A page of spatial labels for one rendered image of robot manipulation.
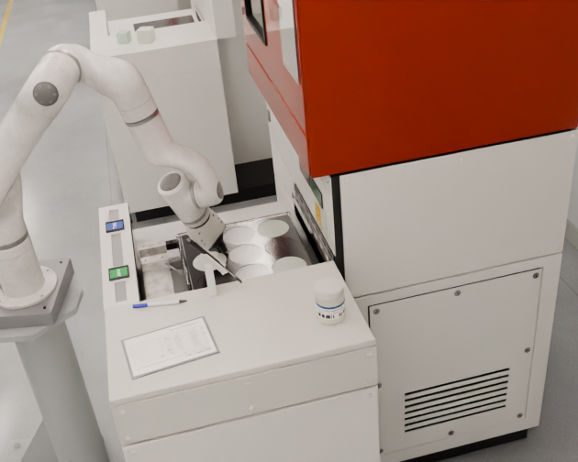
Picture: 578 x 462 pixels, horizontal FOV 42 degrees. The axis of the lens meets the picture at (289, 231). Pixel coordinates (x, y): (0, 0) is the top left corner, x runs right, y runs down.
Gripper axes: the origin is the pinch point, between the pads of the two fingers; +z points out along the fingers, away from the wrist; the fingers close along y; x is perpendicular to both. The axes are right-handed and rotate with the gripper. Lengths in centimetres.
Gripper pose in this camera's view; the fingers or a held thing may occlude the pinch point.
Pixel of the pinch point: (219, 247)
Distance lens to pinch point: 221.3
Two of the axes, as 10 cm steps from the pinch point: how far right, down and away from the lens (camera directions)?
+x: 7.6, 2.9, -5.8
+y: -5.4, 7.7, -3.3
